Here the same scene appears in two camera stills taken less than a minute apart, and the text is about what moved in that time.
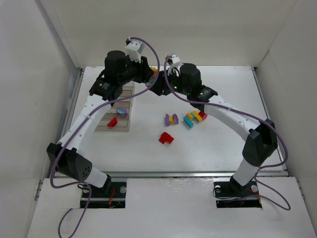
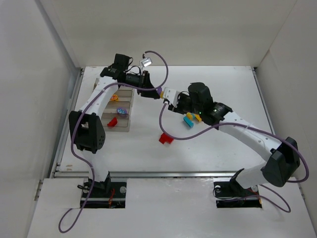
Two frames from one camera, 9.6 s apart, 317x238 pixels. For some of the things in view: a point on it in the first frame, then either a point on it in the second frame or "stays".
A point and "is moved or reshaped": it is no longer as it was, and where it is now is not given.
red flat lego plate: (166, 137) stays
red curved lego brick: (113, 122) stays
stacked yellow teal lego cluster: (199, 116) stays
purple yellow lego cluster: (171, 119) is moved or reshaped
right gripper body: (164, 83) -> (178, 102)
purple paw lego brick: (121, 110) stays
